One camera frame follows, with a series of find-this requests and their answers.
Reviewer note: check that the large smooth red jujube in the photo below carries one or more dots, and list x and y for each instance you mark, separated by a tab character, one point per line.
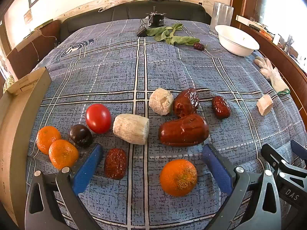
183	130

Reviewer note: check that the wooden wall cabinet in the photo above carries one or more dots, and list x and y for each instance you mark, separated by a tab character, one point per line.
283	52

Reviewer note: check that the flat wrinkled red date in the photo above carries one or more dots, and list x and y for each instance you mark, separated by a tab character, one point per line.
115	163

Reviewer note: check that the beige wedge piece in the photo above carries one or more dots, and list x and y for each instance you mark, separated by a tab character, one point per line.
264	105

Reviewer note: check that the orange tangerine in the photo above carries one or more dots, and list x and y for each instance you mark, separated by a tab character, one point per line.
178	177
46	137
63	154

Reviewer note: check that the white bowl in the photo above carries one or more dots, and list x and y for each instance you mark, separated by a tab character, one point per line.
236	39

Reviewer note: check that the green leafy vegetable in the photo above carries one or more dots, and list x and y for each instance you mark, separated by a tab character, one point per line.
176	39

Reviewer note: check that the green patterned cloth bundle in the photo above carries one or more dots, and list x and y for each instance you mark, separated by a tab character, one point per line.
8	83

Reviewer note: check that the short white cob piece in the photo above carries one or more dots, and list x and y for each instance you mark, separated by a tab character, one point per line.
159	101

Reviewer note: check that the brown wooden side cabinet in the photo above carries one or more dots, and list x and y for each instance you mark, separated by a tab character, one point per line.
31	48

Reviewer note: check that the red tomato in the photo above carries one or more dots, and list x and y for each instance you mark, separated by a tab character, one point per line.
98	118

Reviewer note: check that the small dark red date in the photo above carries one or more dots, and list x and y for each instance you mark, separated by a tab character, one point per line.
199	46

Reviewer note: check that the wall socket plate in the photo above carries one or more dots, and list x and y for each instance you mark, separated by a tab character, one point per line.
27	16

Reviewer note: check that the small wrinkled red date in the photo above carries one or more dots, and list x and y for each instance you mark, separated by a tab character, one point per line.
220	107

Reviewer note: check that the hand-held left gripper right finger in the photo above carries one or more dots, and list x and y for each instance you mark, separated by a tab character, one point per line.
217	170

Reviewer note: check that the large wrinkled dark date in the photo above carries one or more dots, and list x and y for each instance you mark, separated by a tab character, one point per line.
186	103

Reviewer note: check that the long white cob piece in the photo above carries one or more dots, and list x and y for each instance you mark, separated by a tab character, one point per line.
130	129

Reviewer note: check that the black cylindrical device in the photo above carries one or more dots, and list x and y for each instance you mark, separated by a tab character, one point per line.
156	19

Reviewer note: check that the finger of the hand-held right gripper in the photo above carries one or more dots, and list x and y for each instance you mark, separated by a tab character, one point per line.
275	158
299	149

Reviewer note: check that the cardboard box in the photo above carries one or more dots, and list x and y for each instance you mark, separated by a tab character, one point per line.
14	124

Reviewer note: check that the white work glove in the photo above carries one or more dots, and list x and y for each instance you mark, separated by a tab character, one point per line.
261	62
277	81

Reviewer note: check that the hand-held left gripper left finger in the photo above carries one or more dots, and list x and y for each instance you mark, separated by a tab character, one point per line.
88	170

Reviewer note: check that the dark purple plum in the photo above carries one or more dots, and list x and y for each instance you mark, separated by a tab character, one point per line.
81	135

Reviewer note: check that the clear plastic container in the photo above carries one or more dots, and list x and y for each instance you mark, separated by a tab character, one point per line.
221	14

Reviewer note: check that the blue plaid blanket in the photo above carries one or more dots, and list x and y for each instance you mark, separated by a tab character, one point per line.
168	71

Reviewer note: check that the dark leather headboard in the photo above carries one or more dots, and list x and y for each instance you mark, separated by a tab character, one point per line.
120	13

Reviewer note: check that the small black wedge object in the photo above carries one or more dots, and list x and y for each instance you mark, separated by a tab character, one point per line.
142	32

